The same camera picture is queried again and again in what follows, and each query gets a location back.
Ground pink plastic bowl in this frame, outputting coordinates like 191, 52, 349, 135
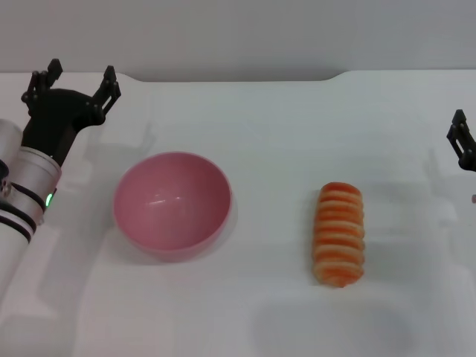
112, 151, 234, 263

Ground orange ridged bread roll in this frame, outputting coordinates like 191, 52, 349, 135
311, 181, 367, 288

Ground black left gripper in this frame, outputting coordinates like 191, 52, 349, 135
21, 58, 123, 164

